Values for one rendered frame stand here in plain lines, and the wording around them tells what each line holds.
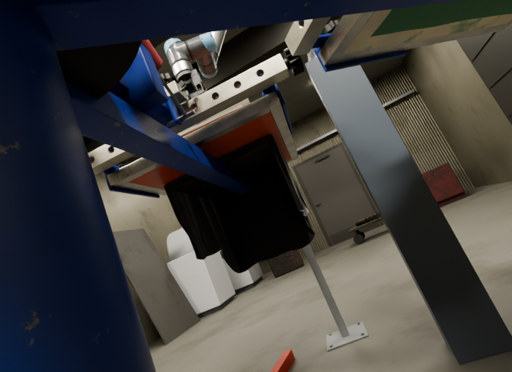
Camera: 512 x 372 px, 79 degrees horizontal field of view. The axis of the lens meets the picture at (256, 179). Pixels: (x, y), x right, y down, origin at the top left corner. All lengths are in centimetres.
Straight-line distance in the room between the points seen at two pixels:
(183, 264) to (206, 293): 58
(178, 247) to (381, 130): 446
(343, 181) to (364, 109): 651
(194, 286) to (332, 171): 433
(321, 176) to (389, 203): 661
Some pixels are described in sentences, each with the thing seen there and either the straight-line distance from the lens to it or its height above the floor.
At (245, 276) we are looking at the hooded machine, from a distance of 625.
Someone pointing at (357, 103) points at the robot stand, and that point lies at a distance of 128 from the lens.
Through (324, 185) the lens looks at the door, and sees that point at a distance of 777.
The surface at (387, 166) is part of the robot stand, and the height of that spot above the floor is 68.
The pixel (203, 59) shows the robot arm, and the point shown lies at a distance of 134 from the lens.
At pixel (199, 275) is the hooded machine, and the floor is 60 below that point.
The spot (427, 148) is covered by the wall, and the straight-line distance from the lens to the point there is 799.
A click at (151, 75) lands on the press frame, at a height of 97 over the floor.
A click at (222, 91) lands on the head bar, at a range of 88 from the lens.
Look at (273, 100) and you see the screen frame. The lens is 93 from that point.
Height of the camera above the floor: 59
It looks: 12 degrees up
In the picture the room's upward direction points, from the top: 23 degrees counter-clockwise
